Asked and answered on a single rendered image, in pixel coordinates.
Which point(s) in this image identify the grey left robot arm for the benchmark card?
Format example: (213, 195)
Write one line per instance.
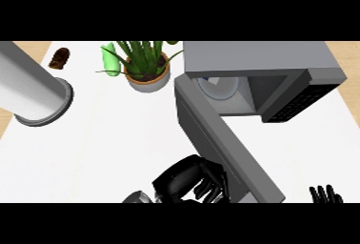
(138, 198)

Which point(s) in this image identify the grey microwave door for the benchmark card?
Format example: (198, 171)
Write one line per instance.
(220, 139)

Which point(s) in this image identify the potted green plant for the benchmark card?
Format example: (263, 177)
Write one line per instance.
(146, 65)

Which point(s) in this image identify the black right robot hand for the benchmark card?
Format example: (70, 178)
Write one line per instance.
(323, 194)

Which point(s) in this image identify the large white cylinder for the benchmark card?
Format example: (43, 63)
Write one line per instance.
(30, 85)

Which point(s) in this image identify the white microwave turntable plate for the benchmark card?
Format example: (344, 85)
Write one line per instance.
(219, 88)

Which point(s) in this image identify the light green bottle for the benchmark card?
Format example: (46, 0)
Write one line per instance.
(111, 60)

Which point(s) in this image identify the dark brown bottle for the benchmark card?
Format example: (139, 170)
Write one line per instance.
(59, 58)

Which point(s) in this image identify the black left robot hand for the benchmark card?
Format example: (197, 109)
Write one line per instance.
(180, 179)

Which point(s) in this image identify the grey microwave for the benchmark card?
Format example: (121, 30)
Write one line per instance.
(272, 74)

